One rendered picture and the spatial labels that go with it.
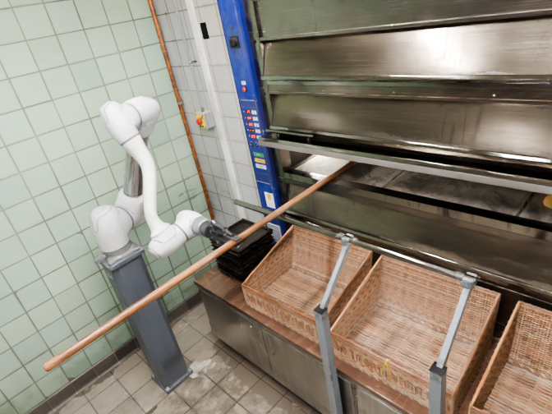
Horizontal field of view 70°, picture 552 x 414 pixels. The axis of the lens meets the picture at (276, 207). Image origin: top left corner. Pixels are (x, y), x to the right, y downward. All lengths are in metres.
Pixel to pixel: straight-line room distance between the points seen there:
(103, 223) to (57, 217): 0.52
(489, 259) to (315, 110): 1.01
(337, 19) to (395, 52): 0.30
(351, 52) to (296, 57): 0.31
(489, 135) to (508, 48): 0.29
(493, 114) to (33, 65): 2.18
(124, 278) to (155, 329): 0.42
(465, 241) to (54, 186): 2.17
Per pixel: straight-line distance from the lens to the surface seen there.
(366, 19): 1.73
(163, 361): 2.70
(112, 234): 2.20
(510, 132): 1.58
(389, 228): 1.99
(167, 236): 1.85
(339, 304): 1.97
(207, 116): 2.58
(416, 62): 1.63
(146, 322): 2.49
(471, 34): 1.57
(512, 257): 1.81
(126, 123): 1.88
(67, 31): 2.60
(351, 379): 1.90
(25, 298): 2.76
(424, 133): 1.68
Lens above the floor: 2.07
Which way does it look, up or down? 28 degrees down
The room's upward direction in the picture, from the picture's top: 11 degrees counter-clockwise
